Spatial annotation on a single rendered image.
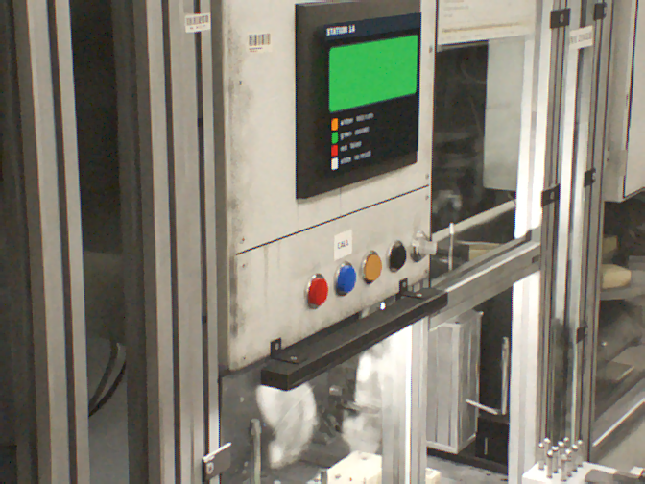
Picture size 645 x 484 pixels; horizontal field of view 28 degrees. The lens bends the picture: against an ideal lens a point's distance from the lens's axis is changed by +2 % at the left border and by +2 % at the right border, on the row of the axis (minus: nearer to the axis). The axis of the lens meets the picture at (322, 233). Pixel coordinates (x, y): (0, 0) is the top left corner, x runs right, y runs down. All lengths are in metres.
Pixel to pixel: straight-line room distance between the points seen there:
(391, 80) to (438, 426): 0.93
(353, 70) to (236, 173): 0.20
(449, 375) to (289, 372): 0.92
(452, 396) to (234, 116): 1.07
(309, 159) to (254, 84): 0.12
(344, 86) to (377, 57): 0.07
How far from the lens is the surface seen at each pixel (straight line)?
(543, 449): 1.86
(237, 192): 1.25
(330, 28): 1.32
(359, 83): 1.38
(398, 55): 1.45
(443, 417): 2.22
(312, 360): 1.33
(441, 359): 2.19
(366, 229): 1.47
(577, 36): 2.03
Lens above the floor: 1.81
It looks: 14 degrees down
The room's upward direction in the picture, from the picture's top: straight up
